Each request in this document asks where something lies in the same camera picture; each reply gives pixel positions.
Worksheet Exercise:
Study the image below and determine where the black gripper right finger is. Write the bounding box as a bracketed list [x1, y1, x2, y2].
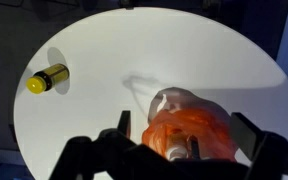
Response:
[230, 112, 265, 163]

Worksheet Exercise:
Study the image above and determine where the white bottle in bag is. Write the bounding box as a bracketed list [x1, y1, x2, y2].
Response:
[165, 130, 188, 161]

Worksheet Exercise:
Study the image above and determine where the orange plastic bag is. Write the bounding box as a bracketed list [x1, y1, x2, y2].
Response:
[142, 87, 237, 162]

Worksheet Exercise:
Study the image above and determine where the brown bottle with yellow cap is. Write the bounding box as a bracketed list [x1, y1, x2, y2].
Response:
[26, 63, 70, 94]

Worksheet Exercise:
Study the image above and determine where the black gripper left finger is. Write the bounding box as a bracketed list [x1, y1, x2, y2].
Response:
[117, 110, 131, 138]

